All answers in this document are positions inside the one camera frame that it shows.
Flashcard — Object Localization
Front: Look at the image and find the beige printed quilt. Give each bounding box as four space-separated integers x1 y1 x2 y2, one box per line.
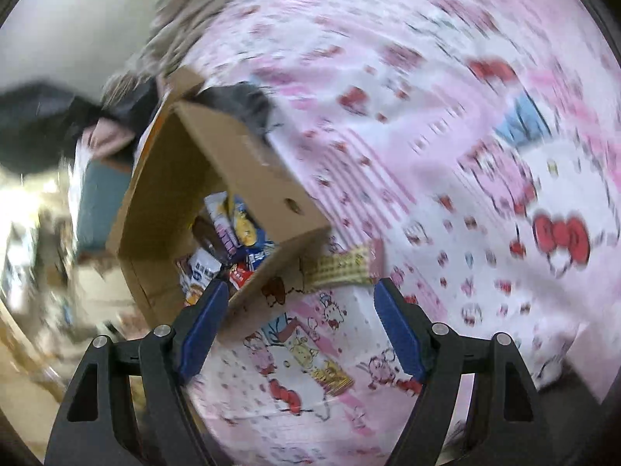
103 0 258 108

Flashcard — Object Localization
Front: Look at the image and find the dark grey cloth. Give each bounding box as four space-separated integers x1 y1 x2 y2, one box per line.
199 82 273 143

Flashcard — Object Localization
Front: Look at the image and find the red snack packet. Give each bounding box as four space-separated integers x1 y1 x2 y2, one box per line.
227 262 258 291

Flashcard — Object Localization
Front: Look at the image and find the white pink snack packet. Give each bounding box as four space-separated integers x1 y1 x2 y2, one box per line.
204 193 239 253

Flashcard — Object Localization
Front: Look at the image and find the blue yellow snack packet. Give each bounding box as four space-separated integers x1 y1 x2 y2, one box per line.
228 196 279 273

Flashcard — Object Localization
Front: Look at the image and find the teal box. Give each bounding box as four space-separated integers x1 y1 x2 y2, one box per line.
72 158 134 256

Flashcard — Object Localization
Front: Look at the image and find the pink cartoon bedsheet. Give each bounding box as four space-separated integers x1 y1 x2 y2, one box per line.
184 0 621 466

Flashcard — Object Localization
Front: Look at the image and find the pink cloth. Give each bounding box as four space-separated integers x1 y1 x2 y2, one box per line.
88 119 139 162

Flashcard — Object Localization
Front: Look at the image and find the brown cardboard box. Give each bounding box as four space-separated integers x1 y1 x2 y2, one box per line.
106 68 331 346

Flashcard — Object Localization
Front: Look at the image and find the beige wafer packet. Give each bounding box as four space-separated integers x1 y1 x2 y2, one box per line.
310 239 386 292

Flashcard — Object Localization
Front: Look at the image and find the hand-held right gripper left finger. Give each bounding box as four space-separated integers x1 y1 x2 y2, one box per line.
45 279 230 466

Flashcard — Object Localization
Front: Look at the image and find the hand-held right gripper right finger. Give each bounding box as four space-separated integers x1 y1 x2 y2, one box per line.
373 276 552 466

